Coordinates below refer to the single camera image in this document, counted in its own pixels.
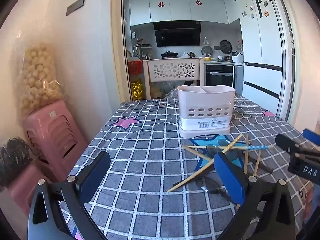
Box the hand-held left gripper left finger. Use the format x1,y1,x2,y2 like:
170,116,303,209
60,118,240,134
27,151,111,240

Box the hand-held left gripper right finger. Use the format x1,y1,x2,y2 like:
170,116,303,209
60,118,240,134
213,152,297,240

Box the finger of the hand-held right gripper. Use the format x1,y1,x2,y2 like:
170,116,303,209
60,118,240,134
275,133,320,158
302,129,320,146

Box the blue dotted chopstick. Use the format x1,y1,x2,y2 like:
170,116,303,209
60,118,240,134
187,144,275,151

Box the white plastic utensil holder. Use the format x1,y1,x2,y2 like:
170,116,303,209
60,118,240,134
177,85,236,139

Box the grey checked tablecloth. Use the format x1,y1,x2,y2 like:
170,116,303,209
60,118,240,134
59,95,315,240

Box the stack of pink plastic stools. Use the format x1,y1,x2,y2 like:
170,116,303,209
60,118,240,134
22,99,88,180

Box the pink plastic stool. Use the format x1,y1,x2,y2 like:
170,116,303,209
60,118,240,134
6,160,53,218

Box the dark bag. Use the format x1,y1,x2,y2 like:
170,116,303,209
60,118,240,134
0,137,38,188

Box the black built-in oven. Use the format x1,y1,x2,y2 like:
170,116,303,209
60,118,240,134
205,64,235,88

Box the white rice cooker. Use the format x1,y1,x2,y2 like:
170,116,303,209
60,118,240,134
231,51,244,63

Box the gold foil bag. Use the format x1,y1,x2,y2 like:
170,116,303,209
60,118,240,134
131,80,145,100

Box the clear plastic bag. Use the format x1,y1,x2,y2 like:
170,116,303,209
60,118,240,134
164,88,179,99

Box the white refrigerator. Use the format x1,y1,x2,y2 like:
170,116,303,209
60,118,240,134
239,0,288,105

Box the bag of puffed snack balls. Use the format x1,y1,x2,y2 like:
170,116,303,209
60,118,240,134
15,29,70,118

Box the black multi-hole pan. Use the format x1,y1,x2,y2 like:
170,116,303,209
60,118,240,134
219,39,233,54

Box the red box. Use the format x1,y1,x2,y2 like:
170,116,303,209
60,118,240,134
127,60,144,80

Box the beige plastic basket trolley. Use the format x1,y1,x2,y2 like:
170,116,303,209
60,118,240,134
142,57,206,99

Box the black range hood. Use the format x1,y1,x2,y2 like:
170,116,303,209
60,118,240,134
153,21,202,47

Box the white upper kitchen cabinets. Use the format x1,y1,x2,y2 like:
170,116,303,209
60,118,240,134
129,0,229,27

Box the sliding door frame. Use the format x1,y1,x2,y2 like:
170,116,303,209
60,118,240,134
111,0,133,103

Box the dark wall panel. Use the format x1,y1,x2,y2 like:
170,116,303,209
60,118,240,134
66,0,85,16

